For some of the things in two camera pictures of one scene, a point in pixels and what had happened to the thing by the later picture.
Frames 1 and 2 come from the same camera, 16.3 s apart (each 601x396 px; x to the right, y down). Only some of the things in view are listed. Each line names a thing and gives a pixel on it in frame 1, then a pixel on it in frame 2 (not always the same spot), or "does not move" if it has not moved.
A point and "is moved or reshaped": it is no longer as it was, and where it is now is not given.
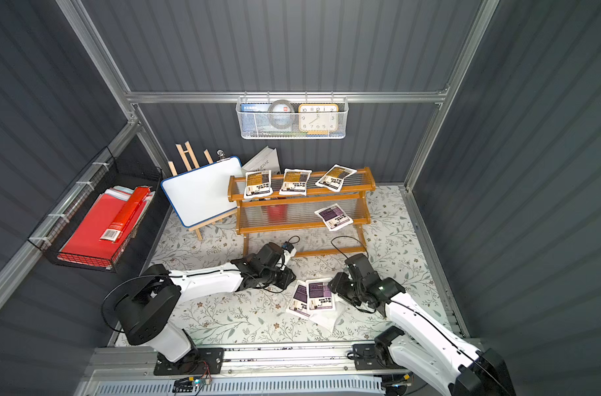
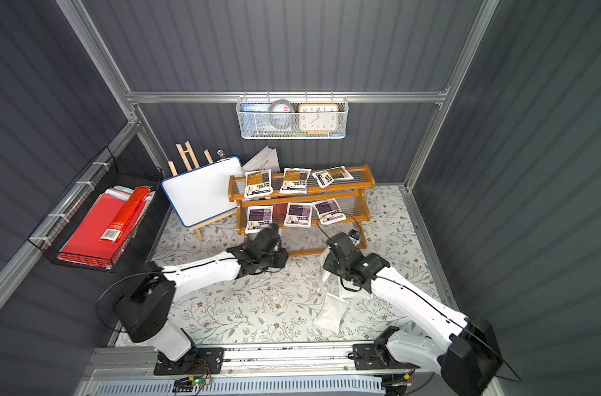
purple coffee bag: (320, 295) -> (298, 214)
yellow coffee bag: (295, 181) does not move
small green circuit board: (185, 384) does not move
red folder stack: (85, 245) does not move
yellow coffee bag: (257, 184) does not move
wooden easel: (196, 228) does not move
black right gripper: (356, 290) -> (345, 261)
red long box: (127, 215) does not move
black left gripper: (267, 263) -> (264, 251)
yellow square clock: (318, 117) does not move
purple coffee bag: (333, 217) is moved or reshaped
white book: (265, 160) does not move
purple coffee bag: (297, 303) -> (258, 218)
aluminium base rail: (249, 362) does not move
